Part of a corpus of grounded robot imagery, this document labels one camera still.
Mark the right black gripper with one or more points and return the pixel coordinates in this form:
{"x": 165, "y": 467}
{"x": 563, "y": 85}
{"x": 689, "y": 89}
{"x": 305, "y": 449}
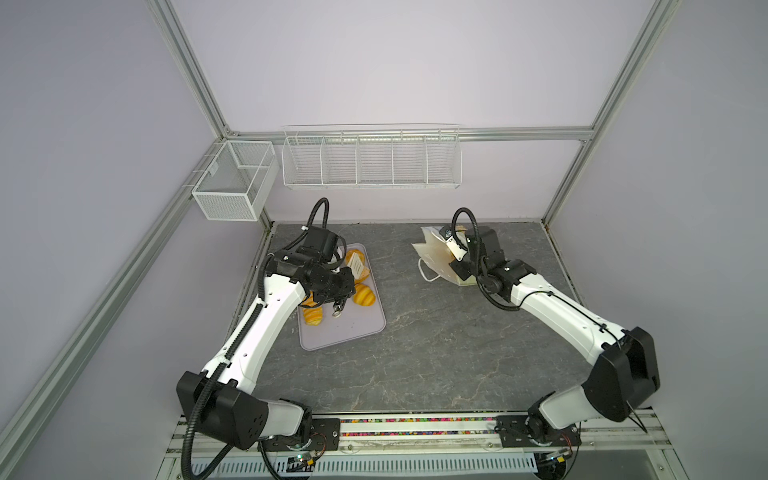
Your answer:
{"x": 457, "y": 266}

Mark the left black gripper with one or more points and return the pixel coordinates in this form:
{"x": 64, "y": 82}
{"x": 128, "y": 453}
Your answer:
{"x": 346, "y": 290}

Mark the yellow striped fake bread roll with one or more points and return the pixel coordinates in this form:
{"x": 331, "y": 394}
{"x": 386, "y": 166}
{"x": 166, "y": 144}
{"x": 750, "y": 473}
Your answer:
{"x": 309, "y": 302}

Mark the printed paper gift bag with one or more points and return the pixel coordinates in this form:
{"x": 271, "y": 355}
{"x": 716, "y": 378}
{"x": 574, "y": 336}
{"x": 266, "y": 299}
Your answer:
{"x": 435, "y": 258}

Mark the sesame fake bread roll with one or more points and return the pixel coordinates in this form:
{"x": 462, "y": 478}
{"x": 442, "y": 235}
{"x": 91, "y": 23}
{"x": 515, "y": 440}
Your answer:
{"x": 361, "y": 274}

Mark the lavender plastic tray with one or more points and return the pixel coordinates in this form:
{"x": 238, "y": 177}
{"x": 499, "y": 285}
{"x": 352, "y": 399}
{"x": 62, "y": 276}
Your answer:
{"x": 356, "y": 322}

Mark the long ridged fake bread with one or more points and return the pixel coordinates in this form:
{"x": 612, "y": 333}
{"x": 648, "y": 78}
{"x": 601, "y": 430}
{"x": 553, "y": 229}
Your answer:
{"x": 364, "y": 295}

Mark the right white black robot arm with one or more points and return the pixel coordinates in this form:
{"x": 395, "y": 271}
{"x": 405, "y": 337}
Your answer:
{"x": 624, "y": 368}

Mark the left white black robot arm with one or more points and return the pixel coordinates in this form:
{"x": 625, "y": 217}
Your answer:
{"x": 219, "y": 401}

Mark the small white mesh basket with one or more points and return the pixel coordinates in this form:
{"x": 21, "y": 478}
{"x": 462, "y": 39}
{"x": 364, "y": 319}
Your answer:
{"x": 237, "y": 181}

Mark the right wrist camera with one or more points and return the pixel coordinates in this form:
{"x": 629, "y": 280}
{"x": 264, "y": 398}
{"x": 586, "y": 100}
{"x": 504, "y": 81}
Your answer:
{"x": 453, "y": 243}

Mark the long white wire basket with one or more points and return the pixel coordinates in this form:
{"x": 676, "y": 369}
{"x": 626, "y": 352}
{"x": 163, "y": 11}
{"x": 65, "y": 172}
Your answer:
{"x": 372, "y": 156}

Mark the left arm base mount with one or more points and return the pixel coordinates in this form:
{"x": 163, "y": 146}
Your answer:
{"x": 319, "y": 433}

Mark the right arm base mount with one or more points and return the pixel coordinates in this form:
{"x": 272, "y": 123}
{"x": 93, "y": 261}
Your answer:
{"x": 522, "y": 430}

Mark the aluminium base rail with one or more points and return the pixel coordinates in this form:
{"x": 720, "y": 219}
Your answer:
{"x": 457, "y": 434}

